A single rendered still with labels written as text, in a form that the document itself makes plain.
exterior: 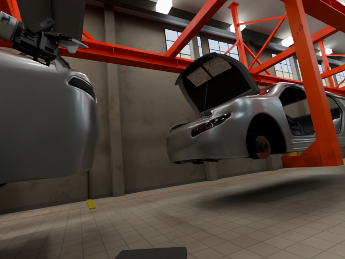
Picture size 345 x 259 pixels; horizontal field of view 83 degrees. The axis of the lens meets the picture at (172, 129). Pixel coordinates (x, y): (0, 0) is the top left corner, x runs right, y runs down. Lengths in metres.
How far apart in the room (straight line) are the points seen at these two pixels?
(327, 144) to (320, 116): 0.36
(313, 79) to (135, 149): 5.12
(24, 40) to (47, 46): 0.06
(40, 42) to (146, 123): 6.16
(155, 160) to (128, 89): 2.61
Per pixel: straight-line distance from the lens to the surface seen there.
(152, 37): 8.47
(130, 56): 4.59
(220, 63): 3.39
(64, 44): 0.82
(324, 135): 3.06
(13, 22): 0.81
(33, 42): 0.81
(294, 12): 3.59
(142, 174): 6.58
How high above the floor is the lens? 0.75
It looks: 10 degrees up
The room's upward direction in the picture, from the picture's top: 6 degrees counter-clockwise
